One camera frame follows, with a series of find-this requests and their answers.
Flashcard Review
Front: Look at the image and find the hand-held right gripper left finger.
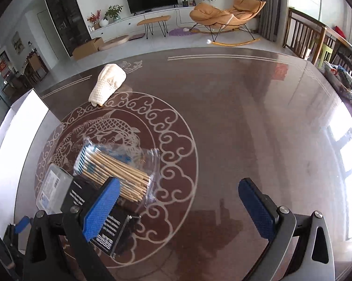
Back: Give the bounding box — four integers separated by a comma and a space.
24, 177, 121, 281

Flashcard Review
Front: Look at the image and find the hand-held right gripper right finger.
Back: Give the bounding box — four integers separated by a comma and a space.
238, 177, 336, 281

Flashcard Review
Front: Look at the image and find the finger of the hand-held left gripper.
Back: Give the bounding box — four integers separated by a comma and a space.
14, 216, 31, 235

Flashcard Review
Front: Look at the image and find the black cardboard box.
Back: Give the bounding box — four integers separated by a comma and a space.
60, 176, 141, 258

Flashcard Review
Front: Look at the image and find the cotton swab bag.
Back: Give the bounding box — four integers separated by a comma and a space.
73, 136, 161, 208

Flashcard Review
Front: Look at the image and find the white board panel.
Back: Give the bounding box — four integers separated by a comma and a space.
0, 89, 51, 237

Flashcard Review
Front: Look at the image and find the clear plastic box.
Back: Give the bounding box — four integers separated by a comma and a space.
36, 164, 74, 215

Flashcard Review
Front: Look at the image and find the cream knitted glove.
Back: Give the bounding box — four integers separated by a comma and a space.
89, 63, 127, 106

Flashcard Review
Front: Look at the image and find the brown wooden furniture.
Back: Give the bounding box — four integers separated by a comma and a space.
25, 51, 49, 82

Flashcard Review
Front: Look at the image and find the pile of assorted clutter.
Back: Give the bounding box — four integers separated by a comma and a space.
322, 60, 352, 106

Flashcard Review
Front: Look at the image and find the brown cardboard box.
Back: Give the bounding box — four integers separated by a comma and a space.
72, 37, 104, 60

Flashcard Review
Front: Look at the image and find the beige round floor cushion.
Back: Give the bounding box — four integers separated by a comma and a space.
99, 34, 130, 51

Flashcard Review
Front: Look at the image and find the dark wooden slatted chair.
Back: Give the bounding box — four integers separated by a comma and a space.
329, 39, 352, 77
283, 7, 328, 68

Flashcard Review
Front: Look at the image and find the white television cabinet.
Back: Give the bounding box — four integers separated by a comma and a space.
88, 4, 200, 43

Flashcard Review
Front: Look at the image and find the red flower arrangement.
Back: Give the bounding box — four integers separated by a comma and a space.
87, 9, 102, 25

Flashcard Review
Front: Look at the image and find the purple floor mat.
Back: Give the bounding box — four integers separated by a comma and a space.
168, 27, 194, 36

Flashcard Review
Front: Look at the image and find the wooden bench with metal legs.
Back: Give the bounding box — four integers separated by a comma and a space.
136, 15, 171, 39

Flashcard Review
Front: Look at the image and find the green leafy potted plant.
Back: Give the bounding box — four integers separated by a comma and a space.
103, 5, 124, 22

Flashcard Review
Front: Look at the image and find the black glass display cabinet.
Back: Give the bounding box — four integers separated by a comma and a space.
42, 0, 91, 57

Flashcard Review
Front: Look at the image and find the orange rocking lounge chair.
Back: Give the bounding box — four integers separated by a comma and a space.
189, 0, 266, 47

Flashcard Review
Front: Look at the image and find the grey curtain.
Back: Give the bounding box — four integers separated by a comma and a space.
258, 0, 290, 40

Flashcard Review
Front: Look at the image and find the framed wall painting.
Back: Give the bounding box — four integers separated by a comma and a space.
11, 31, 25, 54

